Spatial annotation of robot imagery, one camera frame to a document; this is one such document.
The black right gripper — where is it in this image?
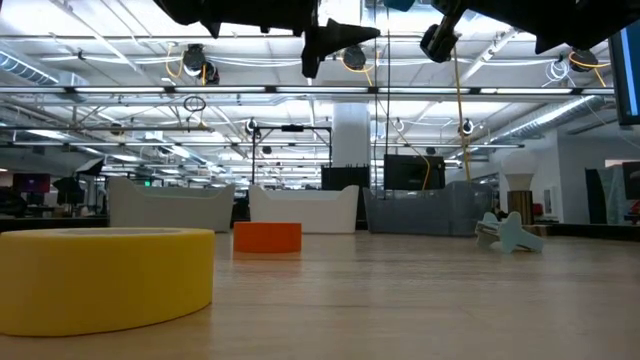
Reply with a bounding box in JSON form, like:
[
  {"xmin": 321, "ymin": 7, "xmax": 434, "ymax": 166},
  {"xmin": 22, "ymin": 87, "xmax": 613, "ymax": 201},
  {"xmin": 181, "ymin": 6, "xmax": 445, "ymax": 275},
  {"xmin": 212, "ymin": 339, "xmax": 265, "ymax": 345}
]
[{"xmin": 467, "ymin": 0, "xmax": 640, "ymax": 55}]

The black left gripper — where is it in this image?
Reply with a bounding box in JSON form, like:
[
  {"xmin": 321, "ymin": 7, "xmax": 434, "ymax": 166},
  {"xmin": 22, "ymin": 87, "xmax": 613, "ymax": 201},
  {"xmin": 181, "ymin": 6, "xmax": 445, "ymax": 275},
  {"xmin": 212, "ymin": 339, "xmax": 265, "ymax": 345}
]
[{"xmin": 152, "ymin": 0, "xmax": 381, "ymax": 79}]

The orange tape roll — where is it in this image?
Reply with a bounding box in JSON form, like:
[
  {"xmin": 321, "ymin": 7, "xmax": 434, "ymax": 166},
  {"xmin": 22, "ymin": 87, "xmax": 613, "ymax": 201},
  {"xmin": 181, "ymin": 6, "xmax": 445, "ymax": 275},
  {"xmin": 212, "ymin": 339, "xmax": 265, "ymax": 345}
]
[{"xmin": 232, "ymin": 221, "xmax": 303, "ymax": 254}]

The pale blue staple remover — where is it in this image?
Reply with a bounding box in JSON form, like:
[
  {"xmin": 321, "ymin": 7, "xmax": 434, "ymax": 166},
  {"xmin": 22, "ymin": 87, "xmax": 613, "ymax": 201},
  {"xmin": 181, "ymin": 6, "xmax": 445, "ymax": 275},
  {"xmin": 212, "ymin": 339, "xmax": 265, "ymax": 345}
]
[{"xmin": 474, "ymin": 211, "xmax": 545, "ymax": 254}]

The yellow tape roll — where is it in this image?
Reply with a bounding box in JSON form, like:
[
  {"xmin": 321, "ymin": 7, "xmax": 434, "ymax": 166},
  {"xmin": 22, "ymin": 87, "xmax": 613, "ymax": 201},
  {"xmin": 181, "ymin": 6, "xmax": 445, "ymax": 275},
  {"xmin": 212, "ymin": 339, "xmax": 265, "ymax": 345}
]
[{"xmin": 0, "ymin": 227, "xmax": 216, "ymax": 338}]

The white building pillar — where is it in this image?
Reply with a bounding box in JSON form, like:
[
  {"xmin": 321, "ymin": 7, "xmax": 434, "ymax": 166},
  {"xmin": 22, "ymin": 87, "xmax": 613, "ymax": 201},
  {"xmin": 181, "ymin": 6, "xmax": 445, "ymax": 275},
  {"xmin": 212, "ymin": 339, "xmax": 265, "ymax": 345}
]
[{"xmin": 332, "ymin": 103, "xmax": 372, "ymax": 169}]

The computer monitor with blue screen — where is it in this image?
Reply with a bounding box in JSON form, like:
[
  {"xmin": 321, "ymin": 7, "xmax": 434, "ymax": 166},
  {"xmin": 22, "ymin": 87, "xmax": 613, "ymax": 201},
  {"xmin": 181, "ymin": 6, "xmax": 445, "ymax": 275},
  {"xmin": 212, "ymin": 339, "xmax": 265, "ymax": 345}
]
[{"xmin": 607, "ymin": 22, "xmax": 640, "ymax": 126}]

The black background screen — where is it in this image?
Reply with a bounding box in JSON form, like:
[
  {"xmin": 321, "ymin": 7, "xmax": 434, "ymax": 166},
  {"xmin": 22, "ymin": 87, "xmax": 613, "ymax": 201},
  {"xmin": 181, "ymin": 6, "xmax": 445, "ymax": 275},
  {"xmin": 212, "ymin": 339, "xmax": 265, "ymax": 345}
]
[{"xmin": 383, "ymin": 154, "xmax": 446, "ymax": 192}]

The white plastic bin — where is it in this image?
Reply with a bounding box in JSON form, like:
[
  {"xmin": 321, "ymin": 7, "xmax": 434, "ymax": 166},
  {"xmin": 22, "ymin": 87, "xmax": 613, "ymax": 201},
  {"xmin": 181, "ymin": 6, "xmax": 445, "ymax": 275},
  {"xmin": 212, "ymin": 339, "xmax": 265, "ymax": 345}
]
[{"xmin": 248, "ymin": 184, "xmax": 360, "ymax": 235}]

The black background chair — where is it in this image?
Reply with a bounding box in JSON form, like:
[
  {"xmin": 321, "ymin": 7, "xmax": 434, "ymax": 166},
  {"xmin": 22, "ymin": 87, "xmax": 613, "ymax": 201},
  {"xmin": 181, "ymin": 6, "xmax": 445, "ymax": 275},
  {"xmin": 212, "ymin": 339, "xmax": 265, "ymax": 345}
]
[{"xmin": 585, "ymin": 168, "xmax": 605, "ymax": 225}]

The dark translucent plastic bin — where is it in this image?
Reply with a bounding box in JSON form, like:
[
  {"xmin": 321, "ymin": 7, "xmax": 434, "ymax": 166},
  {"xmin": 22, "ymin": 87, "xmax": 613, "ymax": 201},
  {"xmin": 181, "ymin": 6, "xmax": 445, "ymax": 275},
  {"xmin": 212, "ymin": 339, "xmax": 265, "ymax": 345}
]
[{"xmin": 363, "ymin": 180, "xmax": 494, "ymax": 237}]

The light grey plastic bin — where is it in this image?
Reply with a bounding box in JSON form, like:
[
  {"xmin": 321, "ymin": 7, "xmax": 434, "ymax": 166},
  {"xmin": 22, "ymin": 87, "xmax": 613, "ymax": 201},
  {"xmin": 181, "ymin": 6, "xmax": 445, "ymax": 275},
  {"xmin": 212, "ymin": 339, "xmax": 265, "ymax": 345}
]
[{"xmin": 107, "ymin": 175, "xmax": 236, "ymax": 234}]

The black background stand frame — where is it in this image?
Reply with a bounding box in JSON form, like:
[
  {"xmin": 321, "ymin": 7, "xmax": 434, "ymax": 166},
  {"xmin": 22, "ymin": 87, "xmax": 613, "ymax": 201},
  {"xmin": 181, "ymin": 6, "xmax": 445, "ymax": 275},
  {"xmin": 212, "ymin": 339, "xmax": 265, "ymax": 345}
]
[{"xmin": 251, "ymin": 125, "xmax": 334, "ymax": 187}]

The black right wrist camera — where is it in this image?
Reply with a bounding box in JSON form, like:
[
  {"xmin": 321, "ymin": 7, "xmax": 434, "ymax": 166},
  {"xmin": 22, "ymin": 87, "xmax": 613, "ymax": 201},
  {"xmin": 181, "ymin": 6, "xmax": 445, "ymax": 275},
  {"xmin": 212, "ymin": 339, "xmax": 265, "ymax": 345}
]
[{"xmin": 419, "ymin": 0, "xmax": 469, "ymax": 64}]

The yellow hanging cable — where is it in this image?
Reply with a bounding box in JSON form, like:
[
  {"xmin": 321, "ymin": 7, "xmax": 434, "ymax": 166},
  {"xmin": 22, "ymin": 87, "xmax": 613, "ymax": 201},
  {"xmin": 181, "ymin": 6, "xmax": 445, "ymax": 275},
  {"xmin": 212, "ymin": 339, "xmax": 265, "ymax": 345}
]
[{"xmin": 452, "ymin": 44, "xmax": 474, "ymax": 184}]

